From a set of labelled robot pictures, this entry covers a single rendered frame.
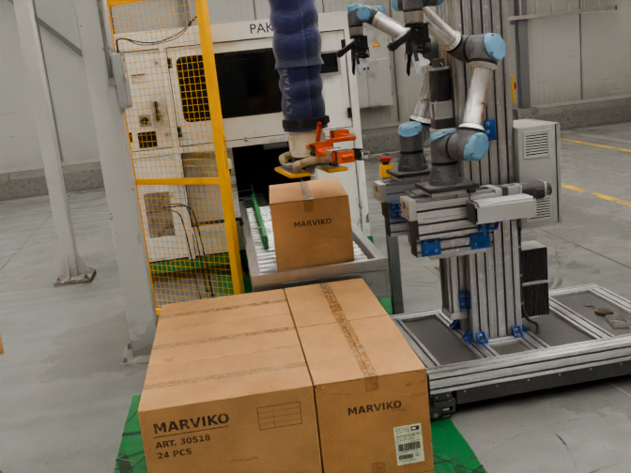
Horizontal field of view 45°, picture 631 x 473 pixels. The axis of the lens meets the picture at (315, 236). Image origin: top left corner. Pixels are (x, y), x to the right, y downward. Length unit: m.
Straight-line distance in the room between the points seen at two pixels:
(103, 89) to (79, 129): 8.21
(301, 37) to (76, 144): 9.23
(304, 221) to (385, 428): 1.42
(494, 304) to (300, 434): 1.41
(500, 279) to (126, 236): 2.12
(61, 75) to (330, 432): 10.41
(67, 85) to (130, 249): 8.25
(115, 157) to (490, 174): 2.09
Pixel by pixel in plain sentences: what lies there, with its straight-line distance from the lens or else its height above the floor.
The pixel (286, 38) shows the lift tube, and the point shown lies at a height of 1.73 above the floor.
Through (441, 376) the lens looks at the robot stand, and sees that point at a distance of 3.45.
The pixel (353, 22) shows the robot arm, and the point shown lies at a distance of 4.00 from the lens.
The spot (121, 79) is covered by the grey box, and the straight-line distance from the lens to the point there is 4.37.
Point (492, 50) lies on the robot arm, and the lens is 3.31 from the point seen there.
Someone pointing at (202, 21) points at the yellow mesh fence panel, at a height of 1.90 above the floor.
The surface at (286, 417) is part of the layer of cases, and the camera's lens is 2.70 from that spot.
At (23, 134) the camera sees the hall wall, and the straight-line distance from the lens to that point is 12.77.
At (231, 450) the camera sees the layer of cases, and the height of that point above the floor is 0.35.
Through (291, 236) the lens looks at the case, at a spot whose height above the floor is 0.77.
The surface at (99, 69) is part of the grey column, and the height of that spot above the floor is 1.69.
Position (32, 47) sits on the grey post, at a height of 1.95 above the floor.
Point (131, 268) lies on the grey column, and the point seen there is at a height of 0.55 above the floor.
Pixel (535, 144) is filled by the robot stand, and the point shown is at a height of 1.14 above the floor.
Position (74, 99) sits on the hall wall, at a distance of 12.61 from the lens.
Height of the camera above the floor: 1.62
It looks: 13 degrees down
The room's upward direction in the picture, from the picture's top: 6 degrees counter-clockwise
